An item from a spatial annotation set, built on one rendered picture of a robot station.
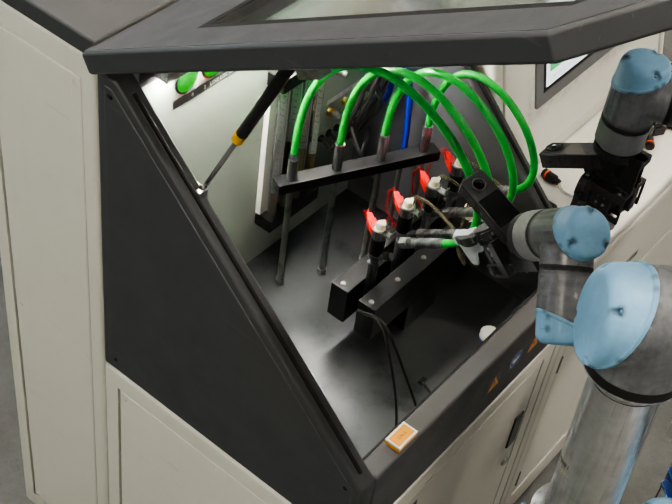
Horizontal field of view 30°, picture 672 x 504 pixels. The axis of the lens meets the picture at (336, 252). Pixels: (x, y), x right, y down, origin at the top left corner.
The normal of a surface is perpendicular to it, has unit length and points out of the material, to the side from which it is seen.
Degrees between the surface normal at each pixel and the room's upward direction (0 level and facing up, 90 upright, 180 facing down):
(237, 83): 90
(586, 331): 82
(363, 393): 0
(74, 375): 90
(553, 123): 76
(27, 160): 90
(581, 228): 45
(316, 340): 0
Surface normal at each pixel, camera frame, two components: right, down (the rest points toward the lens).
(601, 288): -0.97, -0.18
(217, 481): -0.62, 0.50
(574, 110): 0.77, 0.32
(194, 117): 0.77, 0.51
